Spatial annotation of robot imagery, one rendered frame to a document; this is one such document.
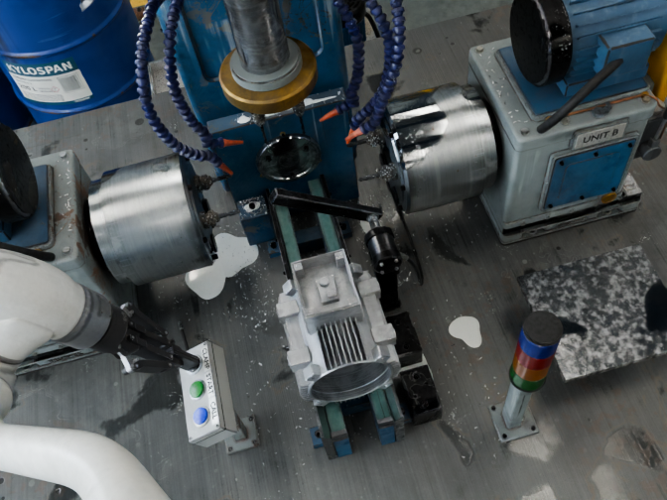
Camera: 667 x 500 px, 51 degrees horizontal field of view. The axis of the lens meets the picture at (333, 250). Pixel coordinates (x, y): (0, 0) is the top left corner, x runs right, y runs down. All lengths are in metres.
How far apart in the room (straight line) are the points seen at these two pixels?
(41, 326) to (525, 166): 0.95
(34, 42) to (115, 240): 1.48
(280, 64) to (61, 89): 1.76
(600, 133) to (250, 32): 0.70
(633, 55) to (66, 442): 1.12
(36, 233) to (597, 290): 1.11
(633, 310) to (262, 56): 0.87
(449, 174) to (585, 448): 0.60
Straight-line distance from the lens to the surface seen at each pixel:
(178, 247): 1.41
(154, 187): 1.41
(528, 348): 1.13
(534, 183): 1.53
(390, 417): 1.34
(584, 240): 1.72
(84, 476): 0.78
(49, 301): 1.02
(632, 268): 1.56
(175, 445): 1.54
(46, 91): 2.96
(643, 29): 1.42
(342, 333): 1.23
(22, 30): 2.77
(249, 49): 1.23
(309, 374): 1.22
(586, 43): 1.39
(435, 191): 1.44
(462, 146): 1.42
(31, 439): 0.88
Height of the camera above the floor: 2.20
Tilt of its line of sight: 57 degrees down
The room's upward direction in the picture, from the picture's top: 11 degrees counter-clockwise
